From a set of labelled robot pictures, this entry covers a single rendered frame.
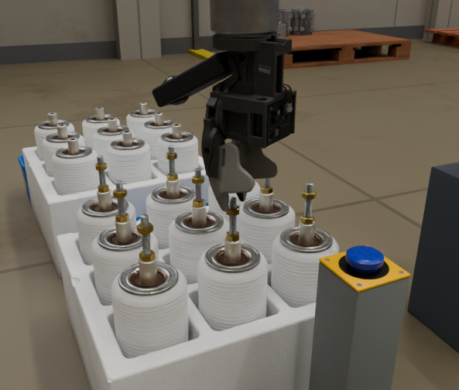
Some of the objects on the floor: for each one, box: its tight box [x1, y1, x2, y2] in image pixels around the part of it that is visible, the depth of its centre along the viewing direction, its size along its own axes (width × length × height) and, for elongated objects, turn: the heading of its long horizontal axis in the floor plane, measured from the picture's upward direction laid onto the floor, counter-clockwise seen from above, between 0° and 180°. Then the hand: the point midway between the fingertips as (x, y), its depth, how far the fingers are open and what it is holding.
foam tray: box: [57, 206, 316, 390], centre depth 86 cm, size 39×39×18 cm
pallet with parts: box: [272, 9, 412, 69], centre depth 383 cm, size 114×79×32 cm
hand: (228, 194), depth 67 cm, fingers open, 3 cm apart
